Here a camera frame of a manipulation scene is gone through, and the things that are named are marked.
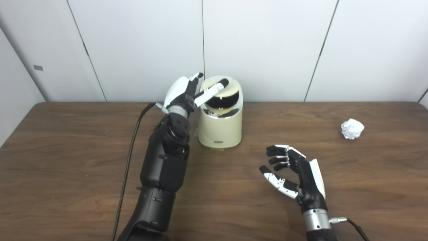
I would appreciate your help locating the white and black left hand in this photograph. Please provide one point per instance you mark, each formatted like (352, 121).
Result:
(177, 93)

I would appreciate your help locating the white and black right hand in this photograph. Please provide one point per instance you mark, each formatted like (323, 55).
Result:
(311, 190)

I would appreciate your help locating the cream-colored trash bin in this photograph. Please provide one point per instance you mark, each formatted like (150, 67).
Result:
(220, 130)

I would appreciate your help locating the white paper ball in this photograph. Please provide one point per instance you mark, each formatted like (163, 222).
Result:
(352, 129)

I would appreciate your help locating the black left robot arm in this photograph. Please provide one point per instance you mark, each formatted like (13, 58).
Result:
(164, 167)

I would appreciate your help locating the grey wall label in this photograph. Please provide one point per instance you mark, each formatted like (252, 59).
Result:
(38, 67)

